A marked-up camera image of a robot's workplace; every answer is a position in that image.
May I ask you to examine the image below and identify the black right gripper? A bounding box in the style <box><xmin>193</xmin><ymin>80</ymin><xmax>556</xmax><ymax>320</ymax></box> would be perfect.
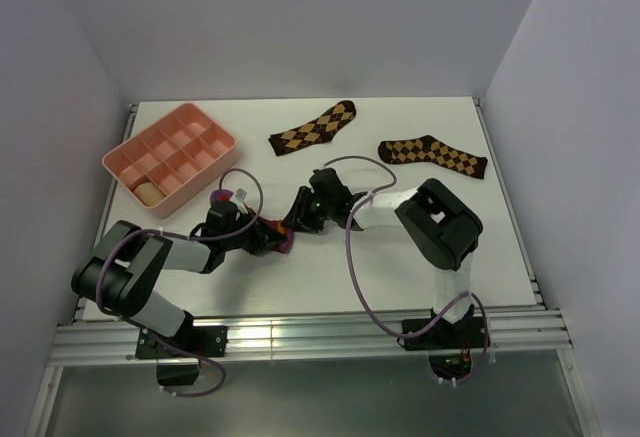
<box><xmin>280</xmin><ymin>186</ymin><xmax>335</xmax><ymax>235</ymax></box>

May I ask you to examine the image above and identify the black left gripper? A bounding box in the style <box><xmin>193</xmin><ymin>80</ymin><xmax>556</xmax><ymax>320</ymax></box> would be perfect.
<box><xmin>222</xmin><ymin>208</ymin><xmax>286</xmax><ymax>256</ymax></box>

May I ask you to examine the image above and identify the tan maroon purple-striped sock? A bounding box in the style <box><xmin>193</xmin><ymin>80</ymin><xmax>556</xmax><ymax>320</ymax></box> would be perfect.
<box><xmin>133</xmin><ymin>182</ymin><xmax>165</xmax><ymax>207</ymax></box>

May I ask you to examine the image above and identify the maroon purple orange-toe sock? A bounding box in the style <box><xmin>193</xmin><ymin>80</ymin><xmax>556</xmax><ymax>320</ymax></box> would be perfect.
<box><xmin>200</xmin><ymin>189</ymin><xmax>294</xmax><ymax>256</ymax></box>

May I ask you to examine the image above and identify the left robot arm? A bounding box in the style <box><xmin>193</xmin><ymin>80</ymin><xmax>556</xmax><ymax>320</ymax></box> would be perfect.
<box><xmin>71</xmin><ymin>211</ymin><xmax>294</xmax><ymax>356</ymax></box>

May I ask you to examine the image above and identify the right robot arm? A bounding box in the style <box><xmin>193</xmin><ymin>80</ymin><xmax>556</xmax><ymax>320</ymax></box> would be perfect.
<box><xmin>283</xmin><ymin>177</ymin><xmax>483</xmax><ymax>347</ymax></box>

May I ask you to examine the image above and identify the brown argyle sock left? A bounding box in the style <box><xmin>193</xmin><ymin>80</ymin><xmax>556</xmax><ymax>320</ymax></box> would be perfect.
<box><xmin>268</xmin><ymin>100</ymin><xmax>357</xmax><ymax>156</ymax></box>

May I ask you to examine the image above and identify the brown argyle sock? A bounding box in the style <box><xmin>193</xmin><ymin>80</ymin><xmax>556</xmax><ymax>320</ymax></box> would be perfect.
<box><xmin>268</xmin><ymin>100</ymin><xmax>357</xmax><ymax>156</ymax></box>
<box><xmin>377</xmin><ymin>135</ymin><xmax>488</xmax><ymax>180</ymax></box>

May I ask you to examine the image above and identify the pink divided organizer tray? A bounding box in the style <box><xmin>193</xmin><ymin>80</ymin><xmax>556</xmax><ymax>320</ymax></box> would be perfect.
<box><xmin>102</xmin><ymin>103</ymin><xmax>239</xmax><ymax>219</ymax></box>

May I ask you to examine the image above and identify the brown argyle sock right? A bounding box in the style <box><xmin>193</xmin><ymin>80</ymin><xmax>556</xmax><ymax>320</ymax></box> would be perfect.
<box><xmin>377</xmin><ymin>135</ymin><xmax>488</xmax><ymax>180</ymax></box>

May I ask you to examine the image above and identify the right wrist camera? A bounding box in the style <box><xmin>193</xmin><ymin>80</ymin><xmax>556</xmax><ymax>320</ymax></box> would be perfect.
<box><xmin>309</xmin><ymin>167</ymin><xmax>366</xmax><ymax>210</ymax></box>

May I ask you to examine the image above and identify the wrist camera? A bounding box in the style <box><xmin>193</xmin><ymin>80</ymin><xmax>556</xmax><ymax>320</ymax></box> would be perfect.
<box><xmin>309</xmin><ymin>167</ymin><xmax>366</xmax><ymax>210</ymax></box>
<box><xmin>203</xmin><ymin>189</ymin><xmax>252</xmax><ymax>235</ymax></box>

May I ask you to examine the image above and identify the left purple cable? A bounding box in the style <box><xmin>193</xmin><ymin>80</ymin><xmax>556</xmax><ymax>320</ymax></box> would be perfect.
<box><xmin>94</xmin><ymin>168</ymin><xmax>266</xmax><ymax>398</ymax></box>

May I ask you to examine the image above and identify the purple cable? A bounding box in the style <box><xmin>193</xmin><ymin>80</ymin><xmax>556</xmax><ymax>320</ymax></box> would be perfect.
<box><xmin>322</xmin><ymin>155</ymin><xmax>496</xmax><ymax>388</ymax></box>
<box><xmin>94</xmin><ymin>168</ymin><xmax>266</xmax><ymax>398</ymax></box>

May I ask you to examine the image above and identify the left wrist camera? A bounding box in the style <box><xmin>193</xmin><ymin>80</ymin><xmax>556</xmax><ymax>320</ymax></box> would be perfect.
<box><xmin>203</xmin><ymin>189</ymin><xmax>252</xmax><ymax>235</ymax></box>

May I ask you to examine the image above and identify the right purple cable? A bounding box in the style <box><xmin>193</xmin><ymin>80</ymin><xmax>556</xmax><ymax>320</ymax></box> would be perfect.
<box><xmin>322</xmin><ymin>155</ymin><xmax>496</xmax><ymax>388</ymax></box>

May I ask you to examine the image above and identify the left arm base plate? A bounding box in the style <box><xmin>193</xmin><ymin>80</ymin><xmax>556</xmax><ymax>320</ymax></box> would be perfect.
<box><xmin>135</xmin><ymin>325</ymin><xmax>228</xmax><ymax>360</ymax></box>

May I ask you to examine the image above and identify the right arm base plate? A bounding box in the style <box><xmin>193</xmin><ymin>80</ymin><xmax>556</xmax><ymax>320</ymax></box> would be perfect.
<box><xmin>399</xmin><ymin>317</ymin><xmax>487</xmax><ymax>351</ymax></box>

